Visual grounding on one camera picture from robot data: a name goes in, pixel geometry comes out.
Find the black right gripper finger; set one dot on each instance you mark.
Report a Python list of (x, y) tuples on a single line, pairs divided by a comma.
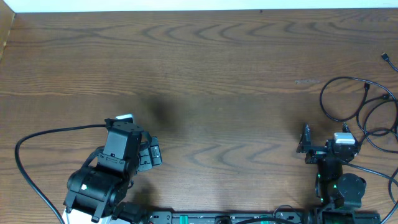
[(345, 128), (305, 139)]

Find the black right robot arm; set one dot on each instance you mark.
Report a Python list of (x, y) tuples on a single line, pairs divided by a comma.
[(340, 193)]

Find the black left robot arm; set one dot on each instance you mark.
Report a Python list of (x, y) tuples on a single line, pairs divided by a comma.
[(98, 187)]

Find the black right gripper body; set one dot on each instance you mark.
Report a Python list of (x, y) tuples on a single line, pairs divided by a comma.
[(319, 149)]

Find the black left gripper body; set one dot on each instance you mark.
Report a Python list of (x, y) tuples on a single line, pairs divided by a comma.
[(154, 152)]

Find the wooden panel at left edge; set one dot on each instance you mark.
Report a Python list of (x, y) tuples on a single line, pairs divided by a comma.
[(6, 21)]

